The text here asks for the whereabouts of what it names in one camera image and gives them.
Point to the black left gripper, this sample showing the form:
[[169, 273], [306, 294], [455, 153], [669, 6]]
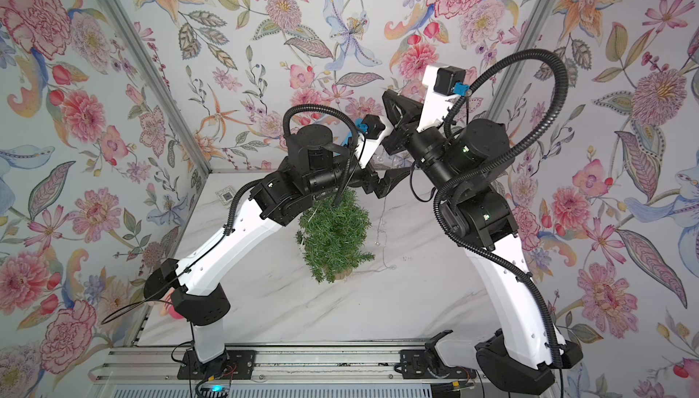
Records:
[[379, 186]]

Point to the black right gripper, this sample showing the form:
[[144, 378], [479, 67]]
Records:
[[406, 114]]

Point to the clear string light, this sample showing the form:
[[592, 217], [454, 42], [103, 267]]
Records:
[[388, 237]]

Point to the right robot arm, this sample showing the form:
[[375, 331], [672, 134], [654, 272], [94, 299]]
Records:
[[527, 354]]

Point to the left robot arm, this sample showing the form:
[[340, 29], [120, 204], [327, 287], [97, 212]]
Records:
[[328, 152]]

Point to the small green christmas tree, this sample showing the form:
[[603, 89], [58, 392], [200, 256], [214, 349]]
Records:
[[332, 238]]

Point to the wooden tree base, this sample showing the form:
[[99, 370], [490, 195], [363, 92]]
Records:
[[343, 275]]

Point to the white battery box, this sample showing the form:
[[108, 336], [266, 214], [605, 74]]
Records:
[[226, 195]]

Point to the pink black toy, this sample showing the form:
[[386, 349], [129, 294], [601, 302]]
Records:
[[167, 308]]

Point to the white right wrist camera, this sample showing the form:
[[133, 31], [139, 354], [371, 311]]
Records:
[[444, 84]]

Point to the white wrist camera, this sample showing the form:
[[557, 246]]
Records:
[[444, 84], [373, 129]]

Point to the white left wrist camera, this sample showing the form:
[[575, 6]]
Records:
[[373, 129]]

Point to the aluminium corner frame post right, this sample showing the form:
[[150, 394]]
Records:
[[510, 77]]

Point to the aluminium corner frame post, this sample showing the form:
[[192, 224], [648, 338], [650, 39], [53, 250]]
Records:
[[125, 28], [510, 77]]

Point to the aluminium corner frame post left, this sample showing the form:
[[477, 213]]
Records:
[[125, 28]]

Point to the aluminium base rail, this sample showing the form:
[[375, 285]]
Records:
[[340, 369]]

